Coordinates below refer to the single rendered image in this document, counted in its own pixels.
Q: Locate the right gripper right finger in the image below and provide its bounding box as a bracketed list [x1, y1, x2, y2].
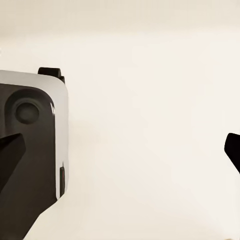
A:
[224, 133, 240, 173]

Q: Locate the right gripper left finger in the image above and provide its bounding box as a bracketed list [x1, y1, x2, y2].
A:
[0, 133, 26, 193]

